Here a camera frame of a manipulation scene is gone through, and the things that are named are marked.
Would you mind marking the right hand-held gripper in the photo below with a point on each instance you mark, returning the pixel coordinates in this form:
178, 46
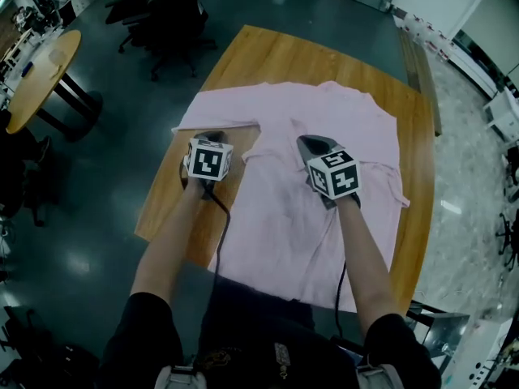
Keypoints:
334, 174

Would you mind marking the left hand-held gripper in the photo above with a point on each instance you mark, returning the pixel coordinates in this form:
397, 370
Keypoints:
208, 160

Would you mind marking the pink shirt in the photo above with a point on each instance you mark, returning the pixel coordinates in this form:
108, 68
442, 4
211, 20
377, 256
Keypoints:
284, 233

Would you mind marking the person's right forearm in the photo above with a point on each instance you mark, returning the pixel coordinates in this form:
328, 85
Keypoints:
365, 266

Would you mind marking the person's left forearm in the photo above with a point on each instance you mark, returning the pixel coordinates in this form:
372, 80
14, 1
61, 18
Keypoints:
166, 249

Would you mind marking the rectangular wooden table white legs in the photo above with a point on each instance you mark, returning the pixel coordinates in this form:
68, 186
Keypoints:
284, 55

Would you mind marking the black office chair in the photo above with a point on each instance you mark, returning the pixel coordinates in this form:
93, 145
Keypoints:
174, 22

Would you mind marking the dark wooden plank bench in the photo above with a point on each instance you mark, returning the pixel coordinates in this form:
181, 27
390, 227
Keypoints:
423, 79

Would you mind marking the row of white bottles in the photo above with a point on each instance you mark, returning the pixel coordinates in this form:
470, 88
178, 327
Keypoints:
425, 35

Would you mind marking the person's black trousers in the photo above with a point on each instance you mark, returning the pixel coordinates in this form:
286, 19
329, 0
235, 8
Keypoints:
259, 310

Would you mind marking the round wooden table black base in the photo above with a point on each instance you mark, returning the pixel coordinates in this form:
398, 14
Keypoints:
44, 79

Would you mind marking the white cabinet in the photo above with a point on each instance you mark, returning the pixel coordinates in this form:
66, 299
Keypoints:
504, 112

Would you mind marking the beaded pendant with key charm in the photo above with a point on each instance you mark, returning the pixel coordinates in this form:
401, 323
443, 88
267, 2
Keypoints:
281, 355

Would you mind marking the row of black swivel chairs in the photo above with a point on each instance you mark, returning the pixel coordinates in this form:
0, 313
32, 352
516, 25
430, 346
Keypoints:
509, 217

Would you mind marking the person's black shirt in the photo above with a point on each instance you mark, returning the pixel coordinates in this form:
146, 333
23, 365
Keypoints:
142, 338

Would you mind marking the white machine housing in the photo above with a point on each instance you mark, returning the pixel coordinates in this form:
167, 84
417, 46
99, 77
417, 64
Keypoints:
486, 363

